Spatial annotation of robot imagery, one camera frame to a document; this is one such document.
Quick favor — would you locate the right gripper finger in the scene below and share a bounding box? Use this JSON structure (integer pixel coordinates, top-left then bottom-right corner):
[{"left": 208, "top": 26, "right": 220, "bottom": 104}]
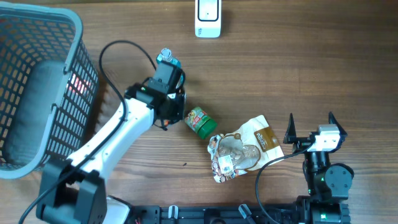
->
[
  {"left": 284, "top": 113, "right": 297, "bottom": 139},
  {"left": 328, "top": 111, "right": 348, "bottom": 137}
]

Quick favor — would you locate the blue mouthwash bottle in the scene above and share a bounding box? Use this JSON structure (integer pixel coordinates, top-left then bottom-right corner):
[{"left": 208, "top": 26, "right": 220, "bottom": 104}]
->
[{"left": 155, "top": 47, "right": 184, "bottom": 88}]

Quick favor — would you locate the green lidded jar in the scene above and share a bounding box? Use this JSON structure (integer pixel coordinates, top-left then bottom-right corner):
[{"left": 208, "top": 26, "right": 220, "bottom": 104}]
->
[{"left": 184, "top": 106, "right": 217, "bottom": 139}]

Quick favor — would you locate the beige snack bag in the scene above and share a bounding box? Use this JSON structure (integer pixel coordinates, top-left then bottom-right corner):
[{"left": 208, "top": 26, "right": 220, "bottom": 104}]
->
[{"left": 207, "top": 115, "right": 284, "bottom": 183}]

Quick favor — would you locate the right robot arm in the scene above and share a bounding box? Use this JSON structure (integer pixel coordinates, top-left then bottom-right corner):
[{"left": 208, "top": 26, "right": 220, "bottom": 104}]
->
[{"left": 283, "top": 112, "right": 354, "bottom": 224}]

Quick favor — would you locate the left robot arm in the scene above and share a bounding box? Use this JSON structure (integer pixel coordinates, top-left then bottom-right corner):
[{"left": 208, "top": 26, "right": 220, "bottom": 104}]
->
[{"left": 35, "top": 61, "right": 185, "bottom": 223}]

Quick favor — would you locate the white barcode scanner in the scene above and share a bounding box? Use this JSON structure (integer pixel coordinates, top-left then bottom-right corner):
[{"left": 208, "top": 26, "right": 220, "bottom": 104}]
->
[{"left": 195, "top": 0, "right": 222, "bottom": 39}]

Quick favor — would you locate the grey plastic shopping basket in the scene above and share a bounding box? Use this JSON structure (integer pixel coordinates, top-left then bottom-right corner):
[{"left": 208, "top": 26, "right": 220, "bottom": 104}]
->
[{"left": 1, "top": 2, "right": 99, "bottom": 179}]

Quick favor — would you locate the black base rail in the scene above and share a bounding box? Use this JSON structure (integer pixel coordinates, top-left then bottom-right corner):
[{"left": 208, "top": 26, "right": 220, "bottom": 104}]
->
[{"left": 124, "top": 198, "right": 352, "bottom": 224}]

